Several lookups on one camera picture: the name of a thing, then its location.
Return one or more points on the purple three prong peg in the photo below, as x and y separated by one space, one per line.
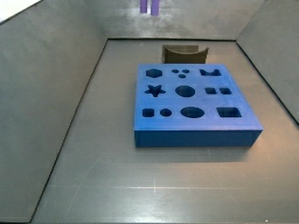
150 6

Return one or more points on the blue foam shape board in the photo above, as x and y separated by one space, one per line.
190 105

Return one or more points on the black curved holder stand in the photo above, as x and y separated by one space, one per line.
184 54

